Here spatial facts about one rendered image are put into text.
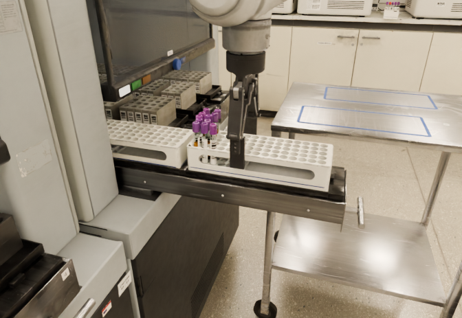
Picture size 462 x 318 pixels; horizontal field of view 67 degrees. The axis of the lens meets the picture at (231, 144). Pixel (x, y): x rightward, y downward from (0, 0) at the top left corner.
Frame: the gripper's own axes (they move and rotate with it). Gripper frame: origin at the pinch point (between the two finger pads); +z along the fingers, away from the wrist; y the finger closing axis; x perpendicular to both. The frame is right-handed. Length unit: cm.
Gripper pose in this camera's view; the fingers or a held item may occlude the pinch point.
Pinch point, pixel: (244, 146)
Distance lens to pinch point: 74.4
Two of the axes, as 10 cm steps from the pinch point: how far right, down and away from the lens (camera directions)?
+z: 0.0, 9.0, 4.4
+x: -9.6, -1.3, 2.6
